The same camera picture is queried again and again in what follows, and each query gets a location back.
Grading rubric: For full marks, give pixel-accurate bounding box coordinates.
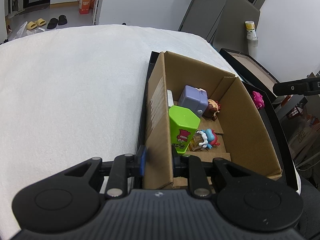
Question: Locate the blue monster beer mug figurine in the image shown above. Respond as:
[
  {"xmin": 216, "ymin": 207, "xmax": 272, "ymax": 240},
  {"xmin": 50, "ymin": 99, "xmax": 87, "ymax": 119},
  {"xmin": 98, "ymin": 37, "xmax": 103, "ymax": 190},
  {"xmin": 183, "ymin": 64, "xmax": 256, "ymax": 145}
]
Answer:
[{"xmin": 188, "ymin": 129, "xmax": 220, "ymax": 152}]

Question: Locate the pink dinosaur hood figurine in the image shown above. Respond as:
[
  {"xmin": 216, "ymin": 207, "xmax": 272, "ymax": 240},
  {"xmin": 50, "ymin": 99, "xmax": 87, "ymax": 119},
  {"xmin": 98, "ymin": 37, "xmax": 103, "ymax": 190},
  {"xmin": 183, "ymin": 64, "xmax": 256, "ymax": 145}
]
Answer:
[{"xmin": 252, "ymin": 91, "xmax": 265, "ymax": 110}]

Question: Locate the green hexagonal toy box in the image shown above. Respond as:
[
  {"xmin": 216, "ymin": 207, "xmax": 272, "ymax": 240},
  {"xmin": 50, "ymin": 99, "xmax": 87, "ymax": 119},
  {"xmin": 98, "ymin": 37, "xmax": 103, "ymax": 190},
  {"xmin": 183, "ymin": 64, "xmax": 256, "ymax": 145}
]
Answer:
[{"xmin": 169, "ymin": 105, "xmax": 201, "ymax": 154}]

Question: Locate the brown cardboard box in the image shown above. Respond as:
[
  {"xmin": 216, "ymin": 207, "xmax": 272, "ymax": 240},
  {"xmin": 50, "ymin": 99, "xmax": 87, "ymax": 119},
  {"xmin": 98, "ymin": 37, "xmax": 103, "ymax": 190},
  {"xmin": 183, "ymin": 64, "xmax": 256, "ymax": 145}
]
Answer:
[{"xmin": 143, "ymin": 50, "xmax": 283, "ymax": 190}]

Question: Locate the brown bear figurine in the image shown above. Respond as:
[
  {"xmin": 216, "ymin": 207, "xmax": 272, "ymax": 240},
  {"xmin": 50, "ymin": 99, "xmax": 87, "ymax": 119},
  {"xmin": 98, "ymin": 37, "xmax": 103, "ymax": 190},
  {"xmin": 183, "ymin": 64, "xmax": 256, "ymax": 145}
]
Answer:
[{"xmin": 202, "ymin": 99, "xmax": 221, "ymax": 121}]

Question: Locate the lilac cube toy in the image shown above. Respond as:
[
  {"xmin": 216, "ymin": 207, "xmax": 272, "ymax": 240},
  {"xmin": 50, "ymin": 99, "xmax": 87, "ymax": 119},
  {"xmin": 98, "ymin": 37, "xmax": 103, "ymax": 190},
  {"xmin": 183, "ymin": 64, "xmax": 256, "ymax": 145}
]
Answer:
[{"xmin": 178, "ymin": 85, "xmax": 208, "ymax": 118}]

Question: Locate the white charger block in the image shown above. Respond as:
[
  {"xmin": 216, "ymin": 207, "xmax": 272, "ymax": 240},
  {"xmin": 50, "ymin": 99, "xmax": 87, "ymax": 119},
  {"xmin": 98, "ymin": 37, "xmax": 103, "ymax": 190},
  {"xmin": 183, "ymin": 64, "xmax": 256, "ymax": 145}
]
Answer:
[{"xmin": 167, "ymin": 89, "xmax": 174, "ymax": 108}]

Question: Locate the black shallow tray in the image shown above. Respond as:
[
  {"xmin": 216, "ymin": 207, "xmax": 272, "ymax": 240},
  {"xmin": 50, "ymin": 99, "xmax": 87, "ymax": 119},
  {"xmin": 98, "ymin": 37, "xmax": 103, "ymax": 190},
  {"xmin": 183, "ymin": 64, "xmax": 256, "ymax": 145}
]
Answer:
[{"xmin": 134, "ymin": 50, "xmax": 299, "ymax": 193}]

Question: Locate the black box lid with cardboard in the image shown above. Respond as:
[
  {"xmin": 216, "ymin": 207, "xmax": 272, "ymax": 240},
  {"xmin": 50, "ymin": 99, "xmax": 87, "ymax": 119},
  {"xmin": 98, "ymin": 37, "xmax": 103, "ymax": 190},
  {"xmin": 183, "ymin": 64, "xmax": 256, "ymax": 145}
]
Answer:
[{"xmin": 219, "ymin": 48, "xmax": 279, "ymax": 94}]

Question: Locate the yellow white bottle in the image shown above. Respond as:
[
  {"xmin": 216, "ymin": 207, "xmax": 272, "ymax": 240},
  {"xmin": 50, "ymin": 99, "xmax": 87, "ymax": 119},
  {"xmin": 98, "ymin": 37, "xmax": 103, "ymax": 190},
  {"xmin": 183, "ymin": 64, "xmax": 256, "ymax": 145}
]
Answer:
[{"xmin": 245, "ymin": 21, "xmax": 258, "ymax": 59}]

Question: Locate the black slipper pair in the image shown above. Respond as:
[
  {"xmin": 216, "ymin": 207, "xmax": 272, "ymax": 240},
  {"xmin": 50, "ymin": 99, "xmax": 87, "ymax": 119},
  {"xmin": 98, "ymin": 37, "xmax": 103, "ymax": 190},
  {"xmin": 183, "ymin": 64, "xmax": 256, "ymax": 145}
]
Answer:
[{"xmin": 47, "ymin": 15, "xmax": 68, "ymax": 30}]

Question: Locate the white plastic bag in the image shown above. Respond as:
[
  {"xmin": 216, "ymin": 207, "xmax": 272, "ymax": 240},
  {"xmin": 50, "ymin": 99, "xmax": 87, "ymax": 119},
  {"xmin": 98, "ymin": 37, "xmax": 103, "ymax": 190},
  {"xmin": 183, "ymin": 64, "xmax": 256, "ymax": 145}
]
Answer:
[{"xmin": 13, "ymin": 22, "xmax": 46, "ymax": 40}]

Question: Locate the yellow slipper pair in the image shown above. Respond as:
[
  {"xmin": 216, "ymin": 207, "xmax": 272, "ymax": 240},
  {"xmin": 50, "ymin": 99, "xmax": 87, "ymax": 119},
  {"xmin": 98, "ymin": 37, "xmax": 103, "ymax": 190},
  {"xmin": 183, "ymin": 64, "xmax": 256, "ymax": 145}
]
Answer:
[{"xmin": 27, "ymin": 18, "xmax": 47, "ymax": 30}]

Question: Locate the orange cardboard box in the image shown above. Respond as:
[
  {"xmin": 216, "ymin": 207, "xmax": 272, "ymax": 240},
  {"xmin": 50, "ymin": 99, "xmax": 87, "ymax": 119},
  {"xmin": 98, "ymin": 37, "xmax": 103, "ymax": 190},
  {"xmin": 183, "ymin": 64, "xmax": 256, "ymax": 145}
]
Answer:
[{"xmin": 79, "ymin": 0, "xmax": 95, "ymax": 15}]

